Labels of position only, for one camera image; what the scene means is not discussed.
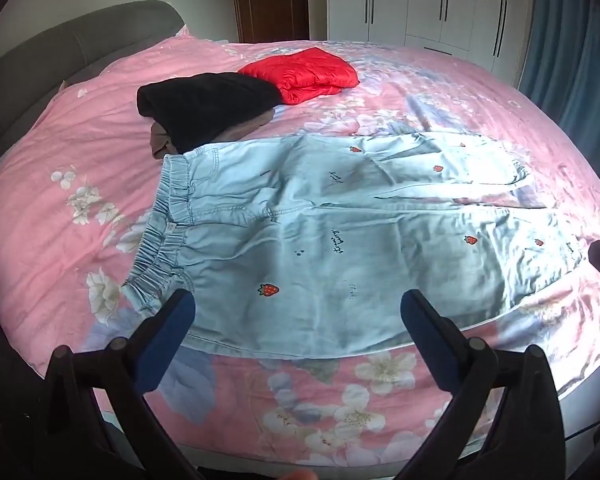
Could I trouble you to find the red puffer jacket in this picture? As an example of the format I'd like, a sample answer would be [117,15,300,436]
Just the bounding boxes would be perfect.
[238,47,360,105]

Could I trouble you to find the white wardrobe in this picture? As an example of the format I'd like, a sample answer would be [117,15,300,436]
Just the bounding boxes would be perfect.
[326,0,533,87]

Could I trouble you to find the light blue denim pants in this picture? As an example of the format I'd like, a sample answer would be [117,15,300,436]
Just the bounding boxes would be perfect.
[123,132,582,360]

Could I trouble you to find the grey upholstered headboard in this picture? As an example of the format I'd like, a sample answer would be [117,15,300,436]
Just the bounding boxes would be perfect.
[0,0,185,158]

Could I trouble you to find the brown folded garment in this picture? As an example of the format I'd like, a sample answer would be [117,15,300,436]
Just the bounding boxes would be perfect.
[149,110,274,159]

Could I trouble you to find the black folded garment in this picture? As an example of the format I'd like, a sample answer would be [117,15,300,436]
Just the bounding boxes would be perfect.
[136,73,283,154]

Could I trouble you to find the blue curtain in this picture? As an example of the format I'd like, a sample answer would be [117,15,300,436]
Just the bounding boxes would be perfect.
[519,0,600,177]

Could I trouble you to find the pink floral bed cover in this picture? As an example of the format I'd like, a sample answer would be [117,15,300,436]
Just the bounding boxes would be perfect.
[0,32,600,474]

